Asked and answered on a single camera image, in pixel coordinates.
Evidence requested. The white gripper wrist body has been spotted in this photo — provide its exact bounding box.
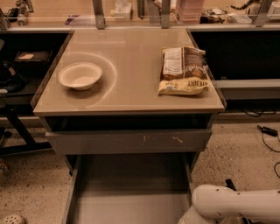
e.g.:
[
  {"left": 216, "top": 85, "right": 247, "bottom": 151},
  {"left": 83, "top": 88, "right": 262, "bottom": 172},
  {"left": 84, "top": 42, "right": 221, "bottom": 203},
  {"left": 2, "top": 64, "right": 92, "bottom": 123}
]
[{"left": 178, "top": 206, "right": 209, "bottom": 224}]

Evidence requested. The grey drawer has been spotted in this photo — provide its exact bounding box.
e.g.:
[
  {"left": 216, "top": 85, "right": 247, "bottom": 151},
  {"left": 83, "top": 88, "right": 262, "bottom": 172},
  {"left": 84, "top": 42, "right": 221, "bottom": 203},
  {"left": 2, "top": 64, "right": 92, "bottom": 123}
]
[
  {"left": 45, "top": 129, "right": 212, "bottom": 155},
  {"left": 61, "top": 153, "right": 192, "bottom": 224}
]

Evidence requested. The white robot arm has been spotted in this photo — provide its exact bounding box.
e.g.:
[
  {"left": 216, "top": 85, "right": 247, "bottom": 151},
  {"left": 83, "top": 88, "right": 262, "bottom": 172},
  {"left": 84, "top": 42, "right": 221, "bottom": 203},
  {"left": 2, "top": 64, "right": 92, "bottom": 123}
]
[{"left": 178, "top": 185, "right": 280, "bottom": 224}]

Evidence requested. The grey top drawer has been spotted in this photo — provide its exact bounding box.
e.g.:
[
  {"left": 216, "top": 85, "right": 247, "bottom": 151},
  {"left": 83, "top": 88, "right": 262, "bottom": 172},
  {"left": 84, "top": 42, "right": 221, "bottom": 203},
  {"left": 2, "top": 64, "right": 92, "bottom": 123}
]
[{"left": 45, "top": 129, "right": 212, "bottom": 155}]

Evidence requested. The black metal stand base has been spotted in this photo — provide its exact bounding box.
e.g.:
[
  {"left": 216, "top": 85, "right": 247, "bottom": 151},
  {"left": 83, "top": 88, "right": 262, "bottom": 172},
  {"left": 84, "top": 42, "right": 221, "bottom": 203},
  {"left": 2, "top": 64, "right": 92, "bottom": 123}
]
[{"left": 226, "top": 178, "right": 253, "bottom": 224}]

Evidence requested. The black power adapter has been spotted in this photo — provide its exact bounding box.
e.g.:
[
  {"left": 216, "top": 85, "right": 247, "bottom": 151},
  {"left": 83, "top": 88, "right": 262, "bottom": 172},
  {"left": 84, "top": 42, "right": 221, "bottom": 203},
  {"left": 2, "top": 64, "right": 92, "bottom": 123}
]
[{"left": 257, "top": 125, "right": 278, "bottom": 137}]

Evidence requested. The brown yellow snack bag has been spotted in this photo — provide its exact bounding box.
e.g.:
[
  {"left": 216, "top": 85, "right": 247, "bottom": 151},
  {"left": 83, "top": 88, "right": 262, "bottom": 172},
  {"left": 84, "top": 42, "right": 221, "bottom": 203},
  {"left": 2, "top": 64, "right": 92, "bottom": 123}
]
[{"left": 157, "top": 46, "right": 208, "bottom": 95}]

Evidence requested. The white paper bowl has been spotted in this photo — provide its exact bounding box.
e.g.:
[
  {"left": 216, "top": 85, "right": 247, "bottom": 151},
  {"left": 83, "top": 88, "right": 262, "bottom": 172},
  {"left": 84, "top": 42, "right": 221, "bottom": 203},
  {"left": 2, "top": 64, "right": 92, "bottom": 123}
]
[{"left": 59, "top": 62, "right": 102, "bottom": 91}]

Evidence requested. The white perforated shoe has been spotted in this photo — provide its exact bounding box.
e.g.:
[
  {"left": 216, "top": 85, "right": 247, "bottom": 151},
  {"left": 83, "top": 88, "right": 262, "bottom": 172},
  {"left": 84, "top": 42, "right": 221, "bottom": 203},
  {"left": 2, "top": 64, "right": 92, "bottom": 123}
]
[{"left": 0, "top": 214, "right": 25, "bottom": 224}]

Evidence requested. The pink plastic crate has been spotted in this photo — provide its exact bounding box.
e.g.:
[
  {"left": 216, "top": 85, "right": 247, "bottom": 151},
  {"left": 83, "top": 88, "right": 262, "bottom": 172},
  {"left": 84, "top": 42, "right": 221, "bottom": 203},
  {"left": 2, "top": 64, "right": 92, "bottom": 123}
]
[{"left": 175, "top": 0, "right": 204, "bottom": 24}]

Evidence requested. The white box on shelf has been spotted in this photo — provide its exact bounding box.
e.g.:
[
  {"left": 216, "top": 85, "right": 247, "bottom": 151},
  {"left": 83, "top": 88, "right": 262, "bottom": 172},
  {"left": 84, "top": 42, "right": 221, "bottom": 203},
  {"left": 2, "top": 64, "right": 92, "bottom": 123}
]
[{"left": 114, "top": 0, "right": 132, "bottom": 20}]

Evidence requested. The black box with label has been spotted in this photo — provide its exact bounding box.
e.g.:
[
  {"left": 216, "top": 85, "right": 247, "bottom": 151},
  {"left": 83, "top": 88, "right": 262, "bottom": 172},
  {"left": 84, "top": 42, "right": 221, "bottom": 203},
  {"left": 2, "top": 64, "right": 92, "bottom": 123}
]
[{"left": 13, "top": 51, "right": 53, "bottom": 78}]

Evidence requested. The black table leg frame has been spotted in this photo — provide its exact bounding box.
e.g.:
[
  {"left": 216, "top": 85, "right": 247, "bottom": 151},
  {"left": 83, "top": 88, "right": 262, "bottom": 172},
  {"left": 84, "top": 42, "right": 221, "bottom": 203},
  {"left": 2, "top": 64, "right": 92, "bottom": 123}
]
[{"left": 0, "top": 102, "right": 52, "bottom": 156}]

